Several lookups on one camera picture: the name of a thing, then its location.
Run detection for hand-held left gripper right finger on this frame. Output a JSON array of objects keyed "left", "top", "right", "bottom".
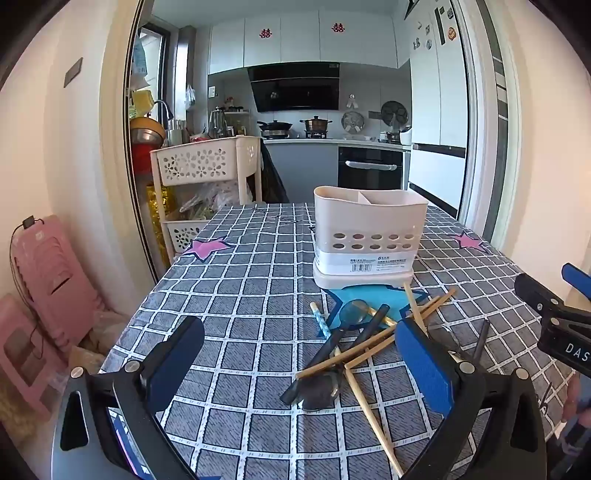
[{"left": 394, "top": 318, "right": 548, "bottom": 480}]

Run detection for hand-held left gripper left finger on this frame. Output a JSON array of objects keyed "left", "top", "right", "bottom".
[{"left": 60, "top": 316, "right": 206, "bottom": 480}]

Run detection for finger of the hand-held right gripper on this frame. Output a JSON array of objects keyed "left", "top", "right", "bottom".
[
  {"left": 514, "top": 273, "right": 570, "bottom": 319},
  {"left": 562, "top": 263, "right": 591, "bottom": 298}
]

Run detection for black handled utensil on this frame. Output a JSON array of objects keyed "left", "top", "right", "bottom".
[{"left": 471, "top": 318, "right": 491, "bottom": 361}]

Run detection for black handled grey spoon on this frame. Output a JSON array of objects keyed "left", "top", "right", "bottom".
[
  {"left": 280, "top": 299, "right": 370, "bottom": 406},
  {"left": 301, "top": 304, "right": 391, "bottom": 411}
]

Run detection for blue patterned wooden chopstick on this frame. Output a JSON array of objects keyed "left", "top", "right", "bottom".
[{"left": 309, "top": 301, "right": 406, "bottom": 478}]

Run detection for white plastic utensil holder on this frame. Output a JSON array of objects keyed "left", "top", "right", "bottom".
[{"left": 312, "top": 185, "right": 428, "bottom": 291}]

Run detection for person's right hand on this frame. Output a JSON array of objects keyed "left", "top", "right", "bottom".
[{"left": 567, "top": 371, "right": 591, "bottom": 418}]

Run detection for clear plastic floor bag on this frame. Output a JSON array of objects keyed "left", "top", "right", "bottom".
[{"left": 69, "top": 309, "right": 132, "bottom": 374}]

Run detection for checked tablecloth with stars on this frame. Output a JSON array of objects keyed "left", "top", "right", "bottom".
[{"left": 99, "top": 202, "right": 573, "bottom": 480}]

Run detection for small pink plastic stool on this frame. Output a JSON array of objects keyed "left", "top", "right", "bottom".
[{"left": 0, "top": 294, "right": 70, "bottom": 422}]

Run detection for large pink plastic stool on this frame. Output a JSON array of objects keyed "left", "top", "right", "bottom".
[{"left": 10, "top": 215, "right": 106, "bottom": 354}]

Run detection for gold foil bag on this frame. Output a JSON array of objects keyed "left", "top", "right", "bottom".
[{"left": 147, "top": 185, "right": 176, "bottom": 250}]

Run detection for plastic bag in trolley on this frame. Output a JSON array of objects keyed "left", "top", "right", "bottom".
[{"left": 178, "top": 180, "right": 254, "bottom": 220}]

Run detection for sliding glass door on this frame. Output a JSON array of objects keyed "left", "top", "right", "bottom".
[{"left": 462, "top": 0, "right": 509, "bottom": 229}]

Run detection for black built-in oven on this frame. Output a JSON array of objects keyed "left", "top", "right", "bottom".
[{"left": 337, "top": 145, "right": 406, "bottom": 191}]

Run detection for white plastic trolley rack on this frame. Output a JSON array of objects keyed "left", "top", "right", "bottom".
[{"left": 150, "top": 135, "right": 263, "bottom": 259}]

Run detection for black hanging bag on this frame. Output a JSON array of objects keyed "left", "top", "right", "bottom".
[{"left": 259, "top": 137, "right": 290, "bottom": 204}]

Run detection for white refrigerator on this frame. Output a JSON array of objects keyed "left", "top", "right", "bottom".
[{"left": 409, "top": 0, "right": 469, "bottom": 215}]

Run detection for white kitchen appliance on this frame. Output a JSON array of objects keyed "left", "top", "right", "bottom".
[{"left": 379, "top": 124, "right": 413, "bottom": 145}]

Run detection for steel bowl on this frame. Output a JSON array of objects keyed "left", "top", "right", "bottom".
[{"left": 130, "top": 129, "right": 166, "bottom": 146}]

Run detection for grey kitchen counter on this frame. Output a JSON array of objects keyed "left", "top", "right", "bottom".
[{"left": 261, "top": 137, "right": 413, "bottom": 204}]

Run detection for dark round pan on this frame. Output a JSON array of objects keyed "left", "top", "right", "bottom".
[{"left": 380, "top": 99, "right": 411, "bottom": 127}]

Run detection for orange bowl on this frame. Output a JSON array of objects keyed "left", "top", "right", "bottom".
[{"left": 129, "top": 117, "right": 166, "bottom": 134}]

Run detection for round steel steamer rack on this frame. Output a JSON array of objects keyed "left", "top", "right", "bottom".
[{"left": 341, "top": 111, "right": 366, "bottom": 134}]

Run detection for gas stove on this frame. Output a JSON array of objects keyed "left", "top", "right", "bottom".
[{"left": 260, "top": 129, "right": 331, "bottom": 139}]

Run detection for kitchen faucet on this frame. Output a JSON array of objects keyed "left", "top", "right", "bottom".
[{"left": 150, "top": 100, "right": 175, "bottom": 134}]

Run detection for steel cooking pot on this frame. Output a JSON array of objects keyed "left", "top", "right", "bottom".
[{"left": 299, "top": 115, "right": 334, "bottom": 133}]

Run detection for group of fridge magnets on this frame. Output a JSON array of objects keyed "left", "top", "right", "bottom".
[{"left": 412, "top": 7, "right": 458, "bottom": 51}]

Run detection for black range hood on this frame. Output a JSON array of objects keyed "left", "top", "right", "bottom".
[{"left": 247, "top": 62, "right": 342, "bottom": 113}]

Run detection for kitchen window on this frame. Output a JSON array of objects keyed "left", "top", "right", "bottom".
[{"left": 137, "top": 25, "right": 171, "bottom": 112}]

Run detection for white upper cabinets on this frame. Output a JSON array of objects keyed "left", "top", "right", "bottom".
[{"left": 208, "top": 9, "right": 411, "bottom": 75}]

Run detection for grey wall switch plate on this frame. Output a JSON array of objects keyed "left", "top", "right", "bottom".
[{"left": 64, "top": 58, "right": 84, "bottom": 88}]

